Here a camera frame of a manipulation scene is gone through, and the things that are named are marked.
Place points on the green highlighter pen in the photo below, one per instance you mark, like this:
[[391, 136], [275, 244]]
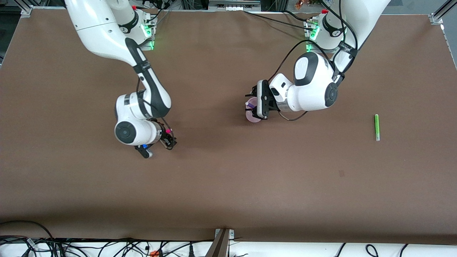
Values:
[[376, 126]]

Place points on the purple pen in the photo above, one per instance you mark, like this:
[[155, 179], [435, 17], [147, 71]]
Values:
[[250, 104]]

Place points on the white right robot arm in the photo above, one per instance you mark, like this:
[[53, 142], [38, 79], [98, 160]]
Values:
[[103, 32]]

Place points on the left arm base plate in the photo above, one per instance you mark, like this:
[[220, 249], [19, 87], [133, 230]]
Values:
[[311, 30]]

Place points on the aluminium frame post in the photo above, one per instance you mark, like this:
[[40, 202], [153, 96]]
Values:
[[25, 8], [441, 12]]

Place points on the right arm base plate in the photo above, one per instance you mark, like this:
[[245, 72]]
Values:
[[149, 30]]

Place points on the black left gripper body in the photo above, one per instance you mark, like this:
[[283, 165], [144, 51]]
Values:
[[272, 105]]

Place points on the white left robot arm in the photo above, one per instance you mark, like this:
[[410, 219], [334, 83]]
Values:
[[310, 89]]

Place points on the pink mesh pen holder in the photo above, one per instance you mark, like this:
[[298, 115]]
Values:
[[252, 117]]

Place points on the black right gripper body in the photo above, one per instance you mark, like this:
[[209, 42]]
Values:
[[164, 137]]

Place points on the metal table edge bracket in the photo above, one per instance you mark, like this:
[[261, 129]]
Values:
[[220, 242]]

